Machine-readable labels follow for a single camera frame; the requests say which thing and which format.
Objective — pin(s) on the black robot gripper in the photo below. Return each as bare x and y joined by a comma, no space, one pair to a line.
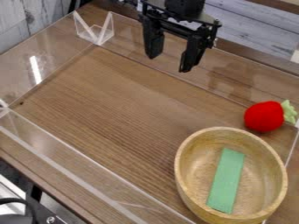
181,17

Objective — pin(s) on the red plush strawberry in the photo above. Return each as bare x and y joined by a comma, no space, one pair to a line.
268,115

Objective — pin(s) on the wooden bowl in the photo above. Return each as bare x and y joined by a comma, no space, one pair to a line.
264,180

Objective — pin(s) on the green rectangular block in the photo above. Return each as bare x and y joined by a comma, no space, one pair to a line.
225,186

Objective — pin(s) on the clear acrylic corner bracket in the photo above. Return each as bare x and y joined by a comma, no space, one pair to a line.
96,34

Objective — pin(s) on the clear acrylic tray enclosure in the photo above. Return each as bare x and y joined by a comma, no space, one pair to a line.
96,117

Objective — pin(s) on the black metal table frame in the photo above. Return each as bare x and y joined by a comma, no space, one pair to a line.
26,204

